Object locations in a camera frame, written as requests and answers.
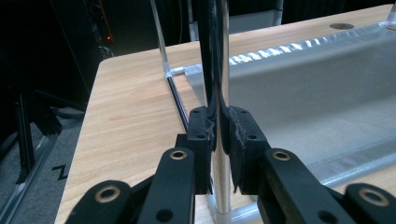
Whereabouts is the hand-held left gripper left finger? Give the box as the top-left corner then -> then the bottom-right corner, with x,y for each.
176,105 -> 217,195

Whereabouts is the metal floor rail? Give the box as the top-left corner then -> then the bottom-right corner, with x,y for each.
0,133 -> 60,224

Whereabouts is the dark computer tower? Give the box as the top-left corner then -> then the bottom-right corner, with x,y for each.
83,0 -> 116,60

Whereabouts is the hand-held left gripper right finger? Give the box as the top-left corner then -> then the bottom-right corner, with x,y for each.
223,105 -> 271,195

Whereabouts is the two-tier metal rack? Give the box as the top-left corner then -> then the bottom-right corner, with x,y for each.
149,0 -> 396,224

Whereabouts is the black metal stand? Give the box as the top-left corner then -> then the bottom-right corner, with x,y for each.
13,88 -> 88,185

